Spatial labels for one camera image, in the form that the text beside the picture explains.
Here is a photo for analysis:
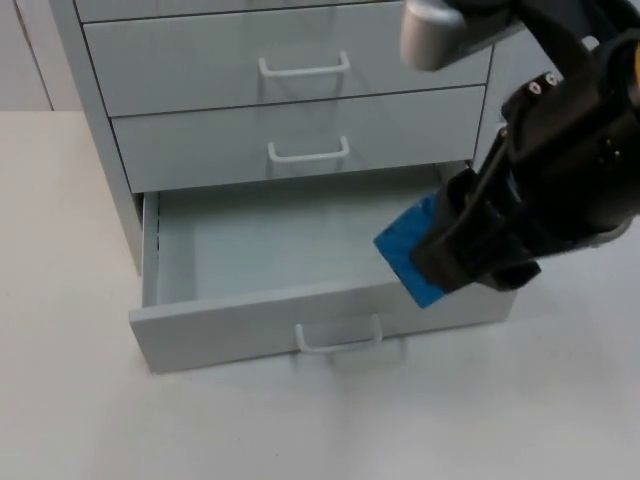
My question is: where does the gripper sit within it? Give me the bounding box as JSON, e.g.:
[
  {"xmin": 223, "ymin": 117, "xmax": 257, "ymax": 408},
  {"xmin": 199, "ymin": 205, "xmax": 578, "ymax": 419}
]
[{"xmin": 412, "ymin": 72, "xmax": 640, "ymax": 297}]

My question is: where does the blue cube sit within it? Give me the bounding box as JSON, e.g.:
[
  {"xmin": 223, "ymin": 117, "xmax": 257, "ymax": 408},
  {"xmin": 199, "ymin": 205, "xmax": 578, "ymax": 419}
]
[{"xmin": 372, "ymin": 194, "xmax": 451, "ymax": 308}]

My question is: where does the grey drawer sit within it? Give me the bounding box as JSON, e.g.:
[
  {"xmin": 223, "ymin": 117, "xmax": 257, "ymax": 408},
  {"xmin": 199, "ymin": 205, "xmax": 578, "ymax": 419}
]
[{"xmin": 128, "ymin": 162, "xmax": 518, "ymax": 374}]

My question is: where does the grey chest of drawers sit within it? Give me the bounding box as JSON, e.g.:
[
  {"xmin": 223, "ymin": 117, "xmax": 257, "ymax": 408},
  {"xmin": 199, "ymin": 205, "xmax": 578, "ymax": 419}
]
[{"xmin": 47, "ymin": 0, "xmax": 521, "ymax": 277}]

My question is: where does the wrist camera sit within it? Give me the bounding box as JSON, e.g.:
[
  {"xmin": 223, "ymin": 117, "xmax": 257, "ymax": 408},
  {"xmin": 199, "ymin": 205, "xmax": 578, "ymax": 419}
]
[{"xmin": 399, "ymin": 0, "xmax": 627, "ymax": 250}]

